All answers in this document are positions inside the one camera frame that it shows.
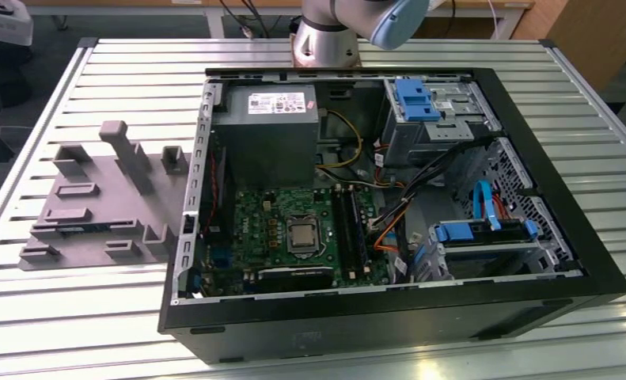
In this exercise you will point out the white equipment box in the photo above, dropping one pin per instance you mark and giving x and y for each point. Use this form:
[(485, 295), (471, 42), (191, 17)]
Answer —
[(2, 27)]

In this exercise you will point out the blue port connector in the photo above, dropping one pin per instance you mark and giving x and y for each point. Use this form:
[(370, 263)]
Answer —
[(194, 283)]

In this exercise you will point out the CPU socket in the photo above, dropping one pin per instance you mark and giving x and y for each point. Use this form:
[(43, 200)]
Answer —
[(313, 250)]

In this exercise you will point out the silver disk bay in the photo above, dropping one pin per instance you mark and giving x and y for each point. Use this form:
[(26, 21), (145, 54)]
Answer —
[(492, 247)]

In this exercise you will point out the black graphics card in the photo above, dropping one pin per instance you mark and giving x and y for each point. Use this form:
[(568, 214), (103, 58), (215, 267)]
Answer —
[(292, 277)]

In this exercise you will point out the grey power supply unit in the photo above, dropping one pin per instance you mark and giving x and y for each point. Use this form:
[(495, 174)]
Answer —
[(260, 138)]

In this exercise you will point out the hard disk in blue carrier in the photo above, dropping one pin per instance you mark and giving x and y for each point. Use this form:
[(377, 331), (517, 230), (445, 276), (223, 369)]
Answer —
[(456, 232)]

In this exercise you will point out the silver CPU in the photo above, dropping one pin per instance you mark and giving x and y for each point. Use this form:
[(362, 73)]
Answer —
[(304, 236)]

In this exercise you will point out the black PC case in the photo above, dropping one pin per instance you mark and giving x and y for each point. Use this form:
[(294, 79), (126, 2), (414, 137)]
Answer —
[(345, 328)]

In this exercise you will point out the silver drive cage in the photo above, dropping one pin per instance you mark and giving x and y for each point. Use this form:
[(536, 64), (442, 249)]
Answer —
[(450, 130)]

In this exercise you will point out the grey parts rack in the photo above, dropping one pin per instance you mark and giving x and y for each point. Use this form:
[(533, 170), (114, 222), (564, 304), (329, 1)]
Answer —
[(107, 190)]

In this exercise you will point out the wooden cabinet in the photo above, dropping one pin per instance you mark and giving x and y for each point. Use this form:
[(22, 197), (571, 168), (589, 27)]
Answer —
[(597, 31)]

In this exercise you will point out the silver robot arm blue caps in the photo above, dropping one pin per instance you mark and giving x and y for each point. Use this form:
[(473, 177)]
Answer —
[(324, 39)]

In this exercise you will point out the green motherboard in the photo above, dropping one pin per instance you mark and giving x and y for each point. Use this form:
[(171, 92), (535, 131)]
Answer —
[(249, 245)]

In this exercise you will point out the blue drive latch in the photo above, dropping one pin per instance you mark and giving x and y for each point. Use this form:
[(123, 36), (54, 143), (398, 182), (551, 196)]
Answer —
[(416, 103)]

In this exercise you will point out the wooden desk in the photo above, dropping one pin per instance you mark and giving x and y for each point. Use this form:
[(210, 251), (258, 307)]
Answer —
[(503, 4)]

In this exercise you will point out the black RAM slot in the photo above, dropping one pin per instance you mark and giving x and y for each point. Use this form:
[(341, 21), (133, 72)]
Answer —
[(342, 229)]

